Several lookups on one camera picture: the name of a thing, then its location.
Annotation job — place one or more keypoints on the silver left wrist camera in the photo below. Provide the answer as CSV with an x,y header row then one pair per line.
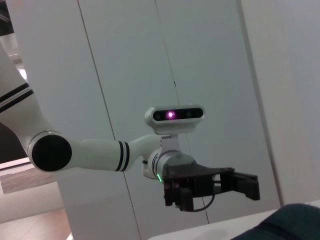
x,y
175,116

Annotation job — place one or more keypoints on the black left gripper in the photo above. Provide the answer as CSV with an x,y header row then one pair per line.
x,y
190,182

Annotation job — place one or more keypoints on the dark blue insulated bag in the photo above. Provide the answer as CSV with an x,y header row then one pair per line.
x,y
287,222

